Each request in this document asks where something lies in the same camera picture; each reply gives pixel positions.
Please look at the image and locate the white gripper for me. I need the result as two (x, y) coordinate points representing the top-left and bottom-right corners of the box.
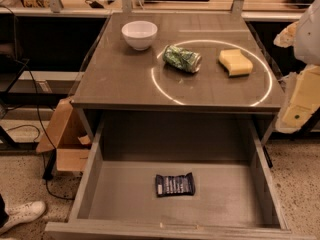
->
(273, 0), (320, 133)

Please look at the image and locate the dark blue snack bar wrapper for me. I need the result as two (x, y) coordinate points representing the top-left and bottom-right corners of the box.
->
(155, 173), (196, 197)

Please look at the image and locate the open grey drawer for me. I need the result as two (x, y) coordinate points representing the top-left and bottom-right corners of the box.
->
(44, 112), (317, 240)

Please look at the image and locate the grey counter cabinet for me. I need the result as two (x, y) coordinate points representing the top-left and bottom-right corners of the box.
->
(72, 12), (283, 139)

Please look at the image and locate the yellow sponge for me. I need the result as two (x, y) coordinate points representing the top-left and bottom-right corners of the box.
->
(218, 49), (253, 77)

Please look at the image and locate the crushed green soda can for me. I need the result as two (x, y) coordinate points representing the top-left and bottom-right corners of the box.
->
(162, 45), (202, 74)

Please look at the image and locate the white ceramic bowl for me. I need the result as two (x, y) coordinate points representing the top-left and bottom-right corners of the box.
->
(121, 21), (158, 51)

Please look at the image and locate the brown cardboard box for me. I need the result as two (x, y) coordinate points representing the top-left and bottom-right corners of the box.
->
(36, 98), (92, 172)

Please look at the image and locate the white sneaker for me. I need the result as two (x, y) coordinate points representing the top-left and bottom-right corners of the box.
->
(0, 201), (46, 234)

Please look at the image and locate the black floor cable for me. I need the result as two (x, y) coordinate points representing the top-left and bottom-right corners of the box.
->
(0, 4), (76, 201)

